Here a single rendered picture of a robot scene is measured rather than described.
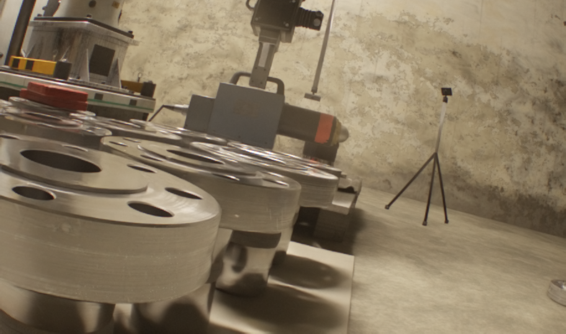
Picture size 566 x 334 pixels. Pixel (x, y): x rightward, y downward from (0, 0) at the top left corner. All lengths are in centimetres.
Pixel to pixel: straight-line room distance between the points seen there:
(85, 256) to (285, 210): 35
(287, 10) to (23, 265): 135
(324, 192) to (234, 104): 76
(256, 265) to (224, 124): 74
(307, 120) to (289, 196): 99
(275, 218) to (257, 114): 100
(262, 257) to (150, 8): 442
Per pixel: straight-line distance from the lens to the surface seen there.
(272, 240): 84
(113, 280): 24
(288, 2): 151
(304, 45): 444
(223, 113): 151
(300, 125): 151
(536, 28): 491
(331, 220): 162
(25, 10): 219
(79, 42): 211
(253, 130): 150
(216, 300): 81
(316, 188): 77
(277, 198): 51
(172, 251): 25
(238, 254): 83
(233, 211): 48
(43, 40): 231
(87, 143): 61
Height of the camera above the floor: 31
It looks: 4 degrees down
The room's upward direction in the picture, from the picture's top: 14 degrees clockwise
